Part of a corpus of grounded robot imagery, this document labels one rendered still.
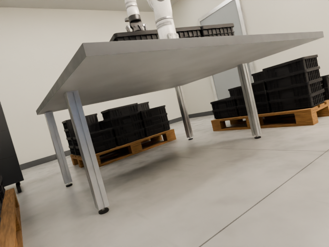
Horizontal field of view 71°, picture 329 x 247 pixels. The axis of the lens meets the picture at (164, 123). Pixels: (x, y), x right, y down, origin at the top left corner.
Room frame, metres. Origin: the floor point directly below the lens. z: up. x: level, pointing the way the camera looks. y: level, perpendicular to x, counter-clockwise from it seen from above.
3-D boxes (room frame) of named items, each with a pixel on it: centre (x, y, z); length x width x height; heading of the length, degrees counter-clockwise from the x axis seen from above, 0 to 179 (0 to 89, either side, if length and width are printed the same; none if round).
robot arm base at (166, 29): (1.21, -0.13, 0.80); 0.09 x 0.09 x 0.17; 35
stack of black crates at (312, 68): (2.23, -1.31, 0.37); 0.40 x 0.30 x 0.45; 33
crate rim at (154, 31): (1.54, 0.10, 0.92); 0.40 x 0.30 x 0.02; 25
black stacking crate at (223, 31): (1.80, -0.44, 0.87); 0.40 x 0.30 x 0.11; 25
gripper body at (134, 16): (1.46, 0.02, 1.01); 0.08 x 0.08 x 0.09
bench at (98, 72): (1.76, -0.06, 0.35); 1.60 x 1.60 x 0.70; 33
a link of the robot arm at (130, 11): (1.48, 0.03, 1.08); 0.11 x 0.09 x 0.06; 21
